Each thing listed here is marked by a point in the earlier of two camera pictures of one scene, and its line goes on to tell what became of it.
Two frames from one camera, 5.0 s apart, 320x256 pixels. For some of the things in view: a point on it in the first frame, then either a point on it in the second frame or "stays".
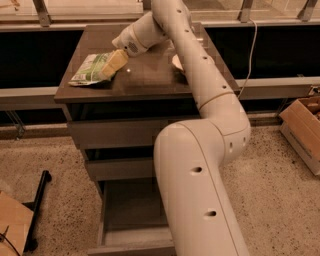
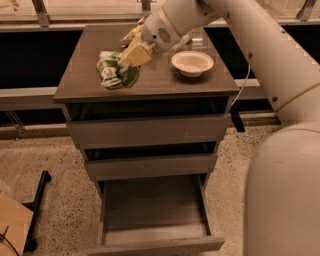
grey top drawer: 101,133 stays
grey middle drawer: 103,169 stays
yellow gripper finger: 117,60 -> 136,54
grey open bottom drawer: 133,220 stays
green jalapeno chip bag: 89,70 -> 110,73
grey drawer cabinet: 116,123 stays
